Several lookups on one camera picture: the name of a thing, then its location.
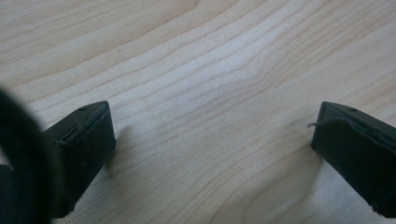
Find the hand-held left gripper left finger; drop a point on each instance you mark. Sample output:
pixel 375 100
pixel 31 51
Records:
pixel 84 146

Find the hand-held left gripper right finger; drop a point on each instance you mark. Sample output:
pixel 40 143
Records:
pixel 358 155

